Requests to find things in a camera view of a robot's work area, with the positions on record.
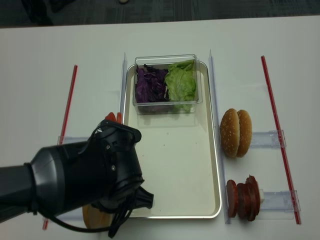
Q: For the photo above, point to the right sesame top bun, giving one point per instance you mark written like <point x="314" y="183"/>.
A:
<point x="245" y="127"/>

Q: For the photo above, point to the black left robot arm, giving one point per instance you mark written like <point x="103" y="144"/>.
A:
<point x="103" y="171"/>

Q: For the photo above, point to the clear plastic container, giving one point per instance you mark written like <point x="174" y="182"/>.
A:
<point x="167" y="107"/>

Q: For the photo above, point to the white patty pusher block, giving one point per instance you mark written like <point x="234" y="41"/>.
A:
<point x="261" y="195"/>

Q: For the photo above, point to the dark red patty stack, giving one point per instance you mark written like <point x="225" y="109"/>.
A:
<point x="248" y="199"/>

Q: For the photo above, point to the right clear long rail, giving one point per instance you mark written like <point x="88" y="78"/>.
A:
<point x="217" y="139"/>

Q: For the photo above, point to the purple cabbage leaves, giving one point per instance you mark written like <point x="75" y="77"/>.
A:
<point x="150" y="86"/>

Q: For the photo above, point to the clear patty pusher track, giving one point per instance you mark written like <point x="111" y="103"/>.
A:
<point x="282" y="201"/>

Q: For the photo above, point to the red rail strip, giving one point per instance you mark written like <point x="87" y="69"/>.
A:
<point x="68" y="105"/>
<point x="288" y="175"/>

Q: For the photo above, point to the bun slice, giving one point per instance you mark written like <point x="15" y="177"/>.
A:
<point x="94" y="218"/>

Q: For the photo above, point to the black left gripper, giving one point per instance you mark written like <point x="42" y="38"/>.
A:
<point x="117" y="142"/>

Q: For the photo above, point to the left clear long rail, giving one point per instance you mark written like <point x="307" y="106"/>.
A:
<point x="123" y="88"/>

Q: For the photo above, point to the clear long rail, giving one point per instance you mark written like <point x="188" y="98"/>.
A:
<point x="217" y="139"/>
<point x="123" y="88"/>

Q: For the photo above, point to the left sesame top bun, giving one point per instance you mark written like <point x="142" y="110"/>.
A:
<point x="230" y="133"/>

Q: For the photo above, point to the right red rail strip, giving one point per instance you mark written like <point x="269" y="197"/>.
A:
<point x="288" y="175"/>

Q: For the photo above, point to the cream metal tray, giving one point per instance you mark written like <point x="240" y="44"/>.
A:
<point x="178" y="157"/>

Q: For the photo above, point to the clear top bun pusher track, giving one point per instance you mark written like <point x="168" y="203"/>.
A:
<point x="274" y="139"/>

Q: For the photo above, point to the green lettuce leaf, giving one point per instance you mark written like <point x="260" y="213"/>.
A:
<point x="180" y="81"/>

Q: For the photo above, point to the front meat patty slice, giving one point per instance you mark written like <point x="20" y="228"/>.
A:
<point x="232" y="198"/>

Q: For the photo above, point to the sesame bun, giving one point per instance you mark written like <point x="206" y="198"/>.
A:
<point x="245" y="127"/>
<point x="230" y="133"/>

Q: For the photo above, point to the left red rail strip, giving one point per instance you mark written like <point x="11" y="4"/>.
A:
<point x="68" y="105"/>

